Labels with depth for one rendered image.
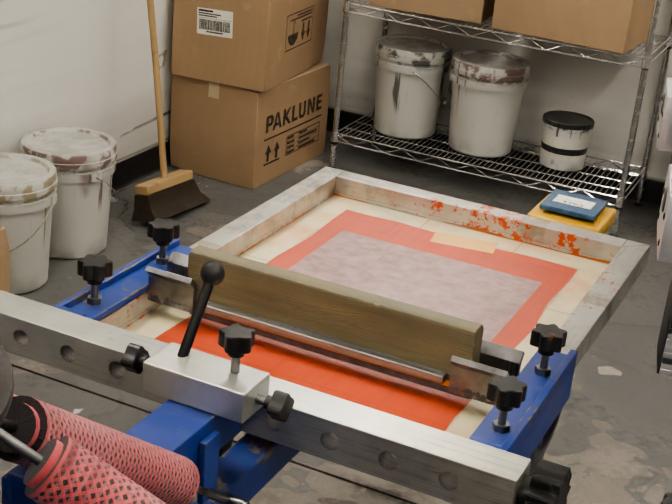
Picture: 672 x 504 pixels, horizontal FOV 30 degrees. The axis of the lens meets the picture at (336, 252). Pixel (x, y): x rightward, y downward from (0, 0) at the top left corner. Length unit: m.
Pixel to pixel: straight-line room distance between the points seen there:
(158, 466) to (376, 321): 0.52
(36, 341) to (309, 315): 0.35
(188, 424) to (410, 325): 0.36
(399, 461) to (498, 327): 0.51
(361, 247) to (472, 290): 0.21
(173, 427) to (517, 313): 0.69
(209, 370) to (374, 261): 0.66
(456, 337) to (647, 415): 2.17
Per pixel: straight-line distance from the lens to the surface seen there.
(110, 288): 1.69
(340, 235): 2.03
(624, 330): 4.15
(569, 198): 2.29
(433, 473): 1.31
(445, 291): 1.87
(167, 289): 1.69
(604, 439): 3.51
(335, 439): 1.37
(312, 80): 5.19
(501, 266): 1.99
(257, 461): 1.49
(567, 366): 1.59
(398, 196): 2.15
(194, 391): 1.33
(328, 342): 1.60
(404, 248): 2.01
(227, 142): 4.94
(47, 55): 4.37
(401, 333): 1.56
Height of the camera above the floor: 1.72
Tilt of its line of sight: 23 degrees down
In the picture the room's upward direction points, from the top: 6 degrees clockwise
